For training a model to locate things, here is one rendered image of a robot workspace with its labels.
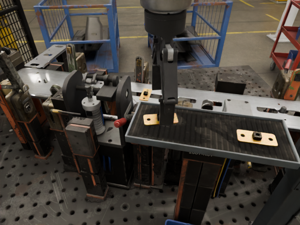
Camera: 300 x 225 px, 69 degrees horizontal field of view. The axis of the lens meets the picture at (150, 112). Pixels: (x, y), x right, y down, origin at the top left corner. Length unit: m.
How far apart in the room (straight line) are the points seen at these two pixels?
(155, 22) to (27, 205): 0.86
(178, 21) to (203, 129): 0.26
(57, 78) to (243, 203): 0.96
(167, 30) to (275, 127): 0.36
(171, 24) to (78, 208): 0.77
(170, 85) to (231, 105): 0.36
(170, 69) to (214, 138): 0.21
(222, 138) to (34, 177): 0.84
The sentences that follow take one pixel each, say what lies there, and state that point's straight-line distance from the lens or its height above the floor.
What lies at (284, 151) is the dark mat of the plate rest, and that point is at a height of 1.16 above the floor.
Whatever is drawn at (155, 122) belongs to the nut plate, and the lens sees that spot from 0.53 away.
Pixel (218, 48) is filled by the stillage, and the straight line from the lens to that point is 2.96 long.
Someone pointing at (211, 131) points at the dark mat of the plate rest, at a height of 1.16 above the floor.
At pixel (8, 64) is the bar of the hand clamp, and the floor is 1.17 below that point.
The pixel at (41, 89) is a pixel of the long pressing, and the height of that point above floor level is 1.00.
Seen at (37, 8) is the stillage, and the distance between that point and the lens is 2.75.
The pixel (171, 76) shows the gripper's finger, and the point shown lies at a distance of 0.39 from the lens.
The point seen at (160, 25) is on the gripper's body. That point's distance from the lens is 0.40.
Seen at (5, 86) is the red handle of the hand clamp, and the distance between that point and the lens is 0.92.
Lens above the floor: 1.52
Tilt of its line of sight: 39 degrees down
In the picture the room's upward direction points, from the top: straight up
